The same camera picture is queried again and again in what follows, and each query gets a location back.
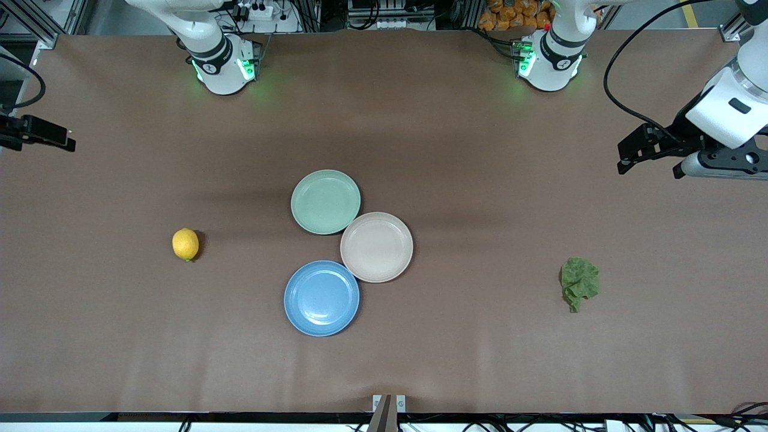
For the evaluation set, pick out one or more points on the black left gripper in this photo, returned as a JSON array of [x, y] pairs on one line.
[[677, 137]]

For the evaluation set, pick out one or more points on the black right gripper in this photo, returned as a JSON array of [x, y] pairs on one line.
[[17, 133]]

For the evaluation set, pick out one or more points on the green lettuce leaf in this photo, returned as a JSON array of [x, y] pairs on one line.
[[580, 279]]

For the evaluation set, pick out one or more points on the yellow lemon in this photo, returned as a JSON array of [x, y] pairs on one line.
[[185, 244]]

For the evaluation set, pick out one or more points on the orange net bag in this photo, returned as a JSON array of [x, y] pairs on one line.
[[510, 15]]

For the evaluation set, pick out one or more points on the white power strip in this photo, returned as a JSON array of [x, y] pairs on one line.
[[259, 9]]

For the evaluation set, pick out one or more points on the pale green round plate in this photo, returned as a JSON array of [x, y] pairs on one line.
[[325, 201]]

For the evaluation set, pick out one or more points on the beige round plate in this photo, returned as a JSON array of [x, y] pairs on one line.
[[377, 246]]

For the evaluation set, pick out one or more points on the metal equipment rack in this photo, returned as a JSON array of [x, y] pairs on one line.
[[390, 9]]

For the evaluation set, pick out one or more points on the blue round plate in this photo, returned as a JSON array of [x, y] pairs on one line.
[[321, 298]]

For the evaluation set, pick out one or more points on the aluminium frame post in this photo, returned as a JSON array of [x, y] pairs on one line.
[[729, 33], [48, 24]]

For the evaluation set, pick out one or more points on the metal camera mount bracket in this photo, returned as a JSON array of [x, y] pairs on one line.
[[389, 414]]

